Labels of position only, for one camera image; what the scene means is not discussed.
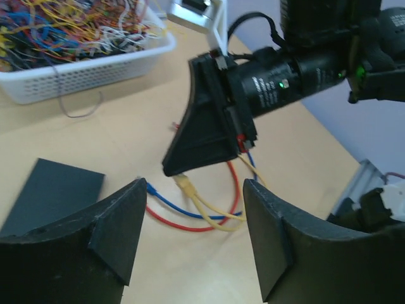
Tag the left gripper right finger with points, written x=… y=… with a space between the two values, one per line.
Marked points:
x=301 y=258

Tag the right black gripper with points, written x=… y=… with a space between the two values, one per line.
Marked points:
x=226 y=95

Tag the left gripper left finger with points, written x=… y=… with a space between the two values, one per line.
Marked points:
x=86 y=257

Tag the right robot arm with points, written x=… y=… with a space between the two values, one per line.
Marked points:
x=316 y=46

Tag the white plastic basket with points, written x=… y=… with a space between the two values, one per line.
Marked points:
x=53 y=48

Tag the black network switch upper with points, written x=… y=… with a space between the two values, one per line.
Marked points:
x=51 y=192

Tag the aluminium frame rail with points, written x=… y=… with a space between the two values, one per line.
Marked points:
x=366 y=178

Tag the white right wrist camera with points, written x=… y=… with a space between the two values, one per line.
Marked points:
x=206 y=17

